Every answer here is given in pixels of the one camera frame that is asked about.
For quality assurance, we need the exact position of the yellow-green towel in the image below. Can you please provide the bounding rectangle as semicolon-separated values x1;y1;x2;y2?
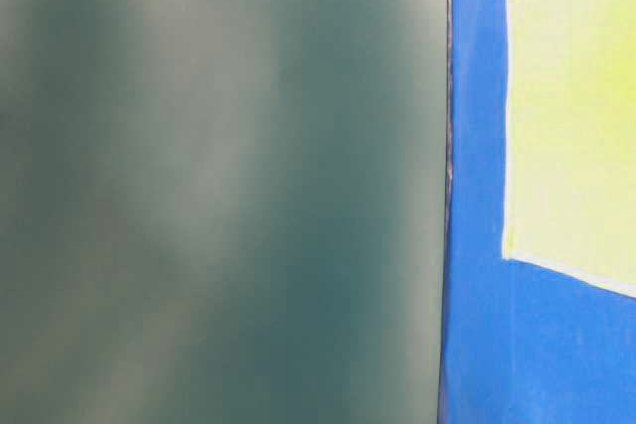
502;0;635;296

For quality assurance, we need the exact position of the blue table cloth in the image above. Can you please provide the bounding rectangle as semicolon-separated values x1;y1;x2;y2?
438;0;635;423

